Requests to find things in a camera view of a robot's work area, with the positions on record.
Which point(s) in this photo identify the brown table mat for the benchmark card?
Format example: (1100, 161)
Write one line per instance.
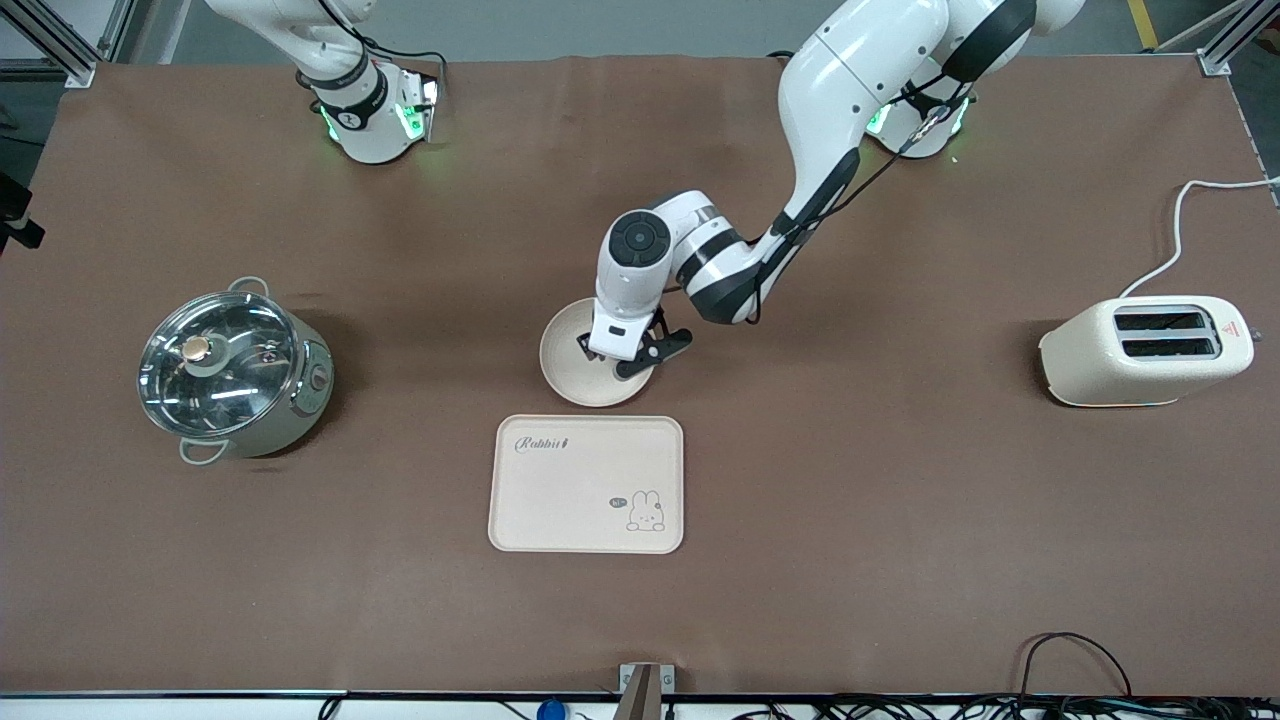
(900, 450)

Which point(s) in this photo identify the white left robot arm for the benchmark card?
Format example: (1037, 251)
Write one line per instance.
(850, 80)

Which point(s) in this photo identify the small blue round object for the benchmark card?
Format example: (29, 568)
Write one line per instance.
(551, 711)

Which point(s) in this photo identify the pale green electric pot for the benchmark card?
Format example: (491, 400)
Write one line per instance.
(315, 400)

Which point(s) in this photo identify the cream two-slot toaster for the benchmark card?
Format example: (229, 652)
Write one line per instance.
(1110, 360)

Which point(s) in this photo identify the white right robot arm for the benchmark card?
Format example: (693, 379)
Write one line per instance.
(370, 130)

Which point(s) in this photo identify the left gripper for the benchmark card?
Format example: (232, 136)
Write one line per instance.
(585, 344)

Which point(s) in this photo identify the beige rabbit print tray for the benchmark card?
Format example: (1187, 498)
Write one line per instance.
(580, 490)

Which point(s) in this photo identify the round beige plate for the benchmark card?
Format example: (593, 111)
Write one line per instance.
(570, 378)

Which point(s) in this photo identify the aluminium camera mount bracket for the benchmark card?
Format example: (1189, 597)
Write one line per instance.
(645, 690)

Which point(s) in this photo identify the aluminium frame post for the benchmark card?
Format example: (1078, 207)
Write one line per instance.
(1220, 52)
(70, 55)

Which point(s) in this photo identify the glass pot lid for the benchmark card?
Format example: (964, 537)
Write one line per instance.
(240, 390)

